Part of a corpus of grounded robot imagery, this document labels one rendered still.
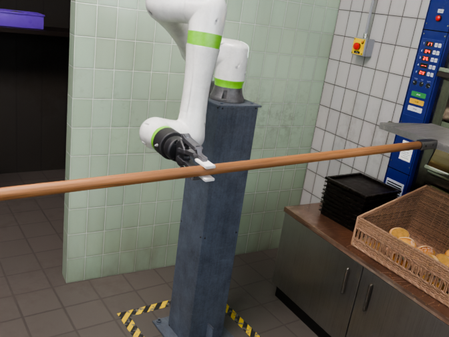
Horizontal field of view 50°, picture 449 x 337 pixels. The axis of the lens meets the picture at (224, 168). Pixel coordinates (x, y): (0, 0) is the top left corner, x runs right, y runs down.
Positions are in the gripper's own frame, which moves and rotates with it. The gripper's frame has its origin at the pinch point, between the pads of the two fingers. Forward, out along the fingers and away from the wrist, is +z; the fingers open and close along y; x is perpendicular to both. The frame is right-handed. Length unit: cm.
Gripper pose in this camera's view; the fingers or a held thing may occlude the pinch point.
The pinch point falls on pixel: (204, 169)
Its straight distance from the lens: 135.5
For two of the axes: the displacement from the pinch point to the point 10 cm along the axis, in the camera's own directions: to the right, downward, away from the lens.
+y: -1.0, 9.3, 3.5
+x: -8.5, 1.0, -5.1
